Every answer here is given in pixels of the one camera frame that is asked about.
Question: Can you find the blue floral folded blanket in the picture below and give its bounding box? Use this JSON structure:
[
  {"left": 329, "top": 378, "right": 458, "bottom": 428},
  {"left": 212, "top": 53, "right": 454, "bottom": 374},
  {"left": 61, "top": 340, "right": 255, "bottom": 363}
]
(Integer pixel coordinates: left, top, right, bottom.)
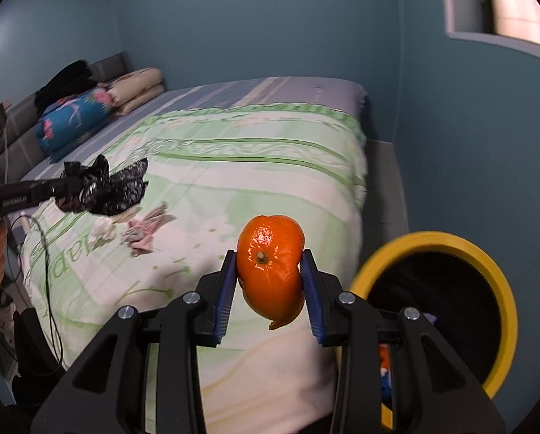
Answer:
[{"left": 34, "top": 86, "right": 113, "bottom": 163}]

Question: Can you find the red orange snack wrapper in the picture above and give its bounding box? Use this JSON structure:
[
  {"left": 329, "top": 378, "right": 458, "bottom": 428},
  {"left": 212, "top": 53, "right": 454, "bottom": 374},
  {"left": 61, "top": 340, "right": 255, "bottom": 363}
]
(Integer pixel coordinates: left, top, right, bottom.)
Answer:
[{"left": 379, "top": 344, "right": 391, "bottom": 370}]

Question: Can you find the green floral quilt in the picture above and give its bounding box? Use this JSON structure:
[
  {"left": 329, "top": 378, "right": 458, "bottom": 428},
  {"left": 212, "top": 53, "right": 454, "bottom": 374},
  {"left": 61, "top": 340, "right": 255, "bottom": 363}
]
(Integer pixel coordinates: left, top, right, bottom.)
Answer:
[{"left": 7, "top": 102, "right": 368, "bottom": 434}]

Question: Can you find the blue plastic glove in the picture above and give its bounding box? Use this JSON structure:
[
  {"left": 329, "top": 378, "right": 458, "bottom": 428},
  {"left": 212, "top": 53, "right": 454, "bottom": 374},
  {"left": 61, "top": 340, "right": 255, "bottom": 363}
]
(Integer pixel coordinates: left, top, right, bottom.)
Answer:
[{"left": 380, "top": 367, "right": 392, "bottom": 400}]

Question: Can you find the grey striped bed mattress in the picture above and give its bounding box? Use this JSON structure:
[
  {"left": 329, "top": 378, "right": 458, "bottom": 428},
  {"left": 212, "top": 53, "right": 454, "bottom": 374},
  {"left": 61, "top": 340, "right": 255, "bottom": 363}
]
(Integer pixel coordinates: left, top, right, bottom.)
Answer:
[{"left": 21, "top": 76, "right": 370, "bottom": 182}]

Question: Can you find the beige folded blanket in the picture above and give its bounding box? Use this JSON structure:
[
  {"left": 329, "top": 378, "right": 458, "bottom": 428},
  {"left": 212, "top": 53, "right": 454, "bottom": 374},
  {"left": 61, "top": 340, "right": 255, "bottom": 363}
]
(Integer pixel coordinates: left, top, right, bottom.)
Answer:
[{"left": 105, "top": 68, "right": 165, "bottom": 116}]

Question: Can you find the yellow rimmed trash bin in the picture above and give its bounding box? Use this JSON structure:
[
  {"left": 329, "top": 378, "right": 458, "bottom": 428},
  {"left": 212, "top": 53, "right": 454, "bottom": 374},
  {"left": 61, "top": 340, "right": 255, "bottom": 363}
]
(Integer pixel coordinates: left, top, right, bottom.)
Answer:
[{"left": 348, "top": 230, "right": 519, "bottom": 430}]

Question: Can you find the black charger cable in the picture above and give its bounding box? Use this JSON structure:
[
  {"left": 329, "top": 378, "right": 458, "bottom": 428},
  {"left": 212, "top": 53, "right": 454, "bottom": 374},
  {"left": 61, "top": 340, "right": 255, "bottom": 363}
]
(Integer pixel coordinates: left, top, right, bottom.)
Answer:
[{"left": 7, "top": 213, "right": 65, "bottom": 371}]

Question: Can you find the black clothing pile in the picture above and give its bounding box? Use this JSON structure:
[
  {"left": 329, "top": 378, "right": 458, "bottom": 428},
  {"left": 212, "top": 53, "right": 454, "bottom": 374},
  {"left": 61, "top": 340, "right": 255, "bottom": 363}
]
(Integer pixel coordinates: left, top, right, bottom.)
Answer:
[{"left": 34, "top": 60, "right": 96, "bottom": 111}]

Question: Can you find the lavender foam net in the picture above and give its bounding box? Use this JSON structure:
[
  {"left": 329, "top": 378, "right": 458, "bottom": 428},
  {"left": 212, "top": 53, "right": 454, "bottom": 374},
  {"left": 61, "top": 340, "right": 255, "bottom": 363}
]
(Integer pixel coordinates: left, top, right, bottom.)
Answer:
[{"left": 423, "top": 312, "right": 437, "bottom": 325}]

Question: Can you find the pink grey cloth scrap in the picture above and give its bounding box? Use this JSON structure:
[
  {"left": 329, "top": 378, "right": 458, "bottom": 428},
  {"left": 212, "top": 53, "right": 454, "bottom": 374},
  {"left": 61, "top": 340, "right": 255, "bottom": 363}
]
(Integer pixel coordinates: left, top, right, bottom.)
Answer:
[{"left": 120, "top": 201, "right": 175, "bottom": 258}]

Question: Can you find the grey bed headboard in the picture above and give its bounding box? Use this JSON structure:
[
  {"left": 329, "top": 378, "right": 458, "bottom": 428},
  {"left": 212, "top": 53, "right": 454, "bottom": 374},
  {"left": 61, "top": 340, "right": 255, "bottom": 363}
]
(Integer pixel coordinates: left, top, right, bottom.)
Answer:
[{"left": 0, "top": 52, "right": 132, "bottom": 183}]

